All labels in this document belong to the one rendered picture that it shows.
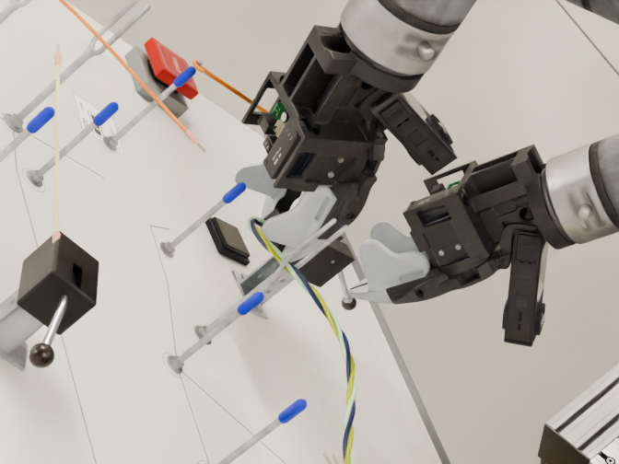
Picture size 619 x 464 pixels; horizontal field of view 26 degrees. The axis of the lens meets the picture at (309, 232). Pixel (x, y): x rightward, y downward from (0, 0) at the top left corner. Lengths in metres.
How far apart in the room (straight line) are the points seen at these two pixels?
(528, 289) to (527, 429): 1.24
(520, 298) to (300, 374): 0.20
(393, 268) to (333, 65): 0.28
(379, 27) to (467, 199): 0.24
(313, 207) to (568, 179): 0.21
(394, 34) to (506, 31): 2.20
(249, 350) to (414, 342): 1.40
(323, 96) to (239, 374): 0.22
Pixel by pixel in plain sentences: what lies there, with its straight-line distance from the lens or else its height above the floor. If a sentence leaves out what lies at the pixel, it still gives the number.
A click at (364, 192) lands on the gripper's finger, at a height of 1.21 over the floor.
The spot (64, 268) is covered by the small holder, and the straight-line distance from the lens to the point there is 0.77.
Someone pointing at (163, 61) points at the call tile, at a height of 1.13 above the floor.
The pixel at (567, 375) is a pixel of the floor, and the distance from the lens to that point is 2.45.
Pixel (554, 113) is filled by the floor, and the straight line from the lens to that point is 2.92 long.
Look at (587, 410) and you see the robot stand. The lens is 2.12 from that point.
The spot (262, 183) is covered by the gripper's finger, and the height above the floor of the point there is 1.17.
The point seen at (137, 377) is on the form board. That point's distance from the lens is 0.91.
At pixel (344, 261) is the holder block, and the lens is 1.11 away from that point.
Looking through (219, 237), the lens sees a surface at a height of 1.08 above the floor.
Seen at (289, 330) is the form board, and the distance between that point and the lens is 1.16.
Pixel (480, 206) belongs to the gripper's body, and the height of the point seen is 1.13.
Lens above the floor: 1.93
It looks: 47 degrees down
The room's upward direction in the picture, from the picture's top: straight up
